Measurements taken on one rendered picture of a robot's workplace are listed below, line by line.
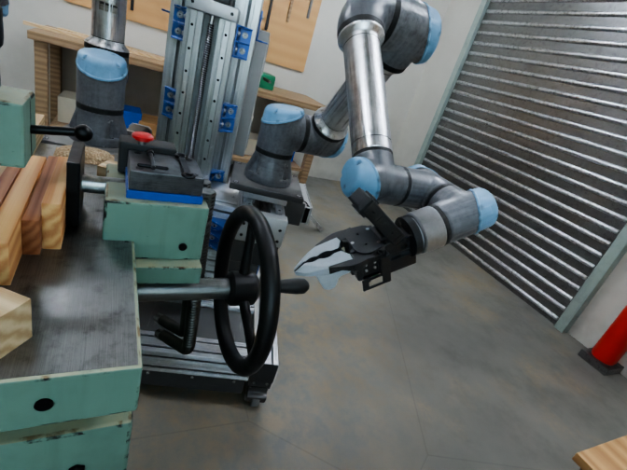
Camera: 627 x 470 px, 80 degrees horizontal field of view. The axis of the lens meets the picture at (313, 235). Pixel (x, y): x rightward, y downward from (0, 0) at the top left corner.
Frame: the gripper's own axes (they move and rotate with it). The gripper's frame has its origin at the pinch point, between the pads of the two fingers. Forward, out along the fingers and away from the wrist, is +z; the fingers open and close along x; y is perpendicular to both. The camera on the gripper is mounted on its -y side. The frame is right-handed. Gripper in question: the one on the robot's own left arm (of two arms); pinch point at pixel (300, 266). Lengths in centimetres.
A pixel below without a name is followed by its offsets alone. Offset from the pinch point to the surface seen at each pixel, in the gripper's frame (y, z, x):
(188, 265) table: -5.1, 16.1, 3.4
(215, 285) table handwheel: 1.5, 13.8, 4.4
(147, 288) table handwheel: -3.2, 22.9, 3.7
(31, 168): -21.7, 31.0, 14.2
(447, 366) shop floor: 143, -69, 46
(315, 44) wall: 37, -122, 336
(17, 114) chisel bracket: -31.0, 24.1, 1.9
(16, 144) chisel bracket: -28.3, 25.8, 1.8
